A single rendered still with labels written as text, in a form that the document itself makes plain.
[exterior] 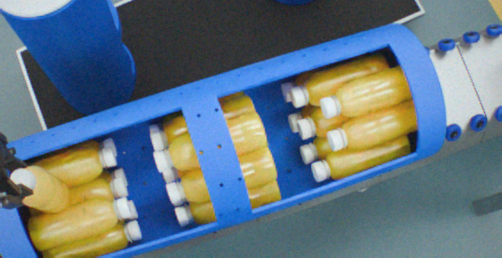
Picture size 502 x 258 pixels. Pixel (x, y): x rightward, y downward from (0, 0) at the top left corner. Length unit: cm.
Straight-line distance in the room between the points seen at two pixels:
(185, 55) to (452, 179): 112
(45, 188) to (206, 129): 30
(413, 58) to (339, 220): 125
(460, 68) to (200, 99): 70
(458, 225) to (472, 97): 101
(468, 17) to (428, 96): 157
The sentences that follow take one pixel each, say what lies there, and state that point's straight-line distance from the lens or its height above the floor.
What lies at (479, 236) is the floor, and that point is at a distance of 252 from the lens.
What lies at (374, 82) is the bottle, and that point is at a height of 119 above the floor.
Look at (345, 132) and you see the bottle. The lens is 123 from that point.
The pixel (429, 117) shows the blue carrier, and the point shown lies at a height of 121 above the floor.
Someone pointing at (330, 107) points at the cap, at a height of 117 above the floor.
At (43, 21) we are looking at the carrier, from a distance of 147.
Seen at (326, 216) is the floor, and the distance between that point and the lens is 235.
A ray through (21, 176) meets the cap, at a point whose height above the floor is 133.
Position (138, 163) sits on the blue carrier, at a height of 97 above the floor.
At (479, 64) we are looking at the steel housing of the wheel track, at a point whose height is 93.
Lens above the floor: 230
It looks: 75 degrees down
